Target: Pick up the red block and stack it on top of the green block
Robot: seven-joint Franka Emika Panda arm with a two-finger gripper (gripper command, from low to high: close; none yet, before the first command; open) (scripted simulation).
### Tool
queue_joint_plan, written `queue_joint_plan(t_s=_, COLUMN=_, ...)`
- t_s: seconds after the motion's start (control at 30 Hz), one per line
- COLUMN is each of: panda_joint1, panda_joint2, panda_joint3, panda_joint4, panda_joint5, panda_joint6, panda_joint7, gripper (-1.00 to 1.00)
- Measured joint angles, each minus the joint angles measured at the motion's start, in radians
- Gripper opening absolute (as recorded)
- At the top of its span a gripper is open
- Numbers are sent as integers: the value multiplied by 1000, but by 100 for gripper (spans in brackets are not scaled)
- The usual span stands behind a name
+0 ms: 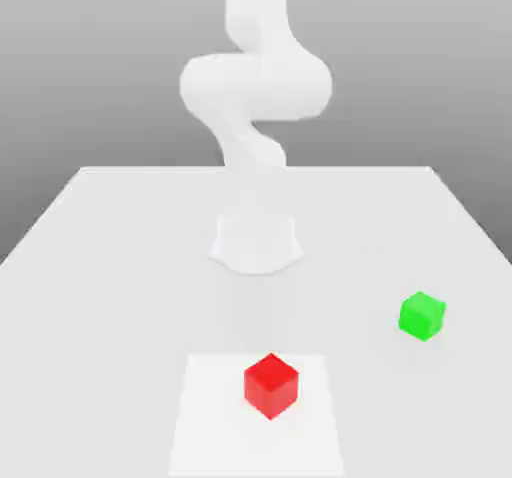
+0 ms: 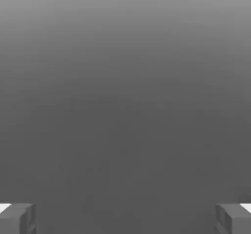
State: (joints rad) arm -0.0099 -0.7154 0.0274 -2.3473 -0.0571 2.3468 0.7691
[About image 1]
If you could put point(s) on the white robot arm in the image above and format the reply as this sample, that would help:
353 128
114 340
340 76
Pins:
256 86

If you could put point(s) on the small red cube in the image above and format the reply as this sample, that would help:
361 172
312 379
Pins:
271 386

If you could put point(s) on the small green cube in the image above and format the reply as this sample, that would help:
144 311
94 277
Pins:
422 316

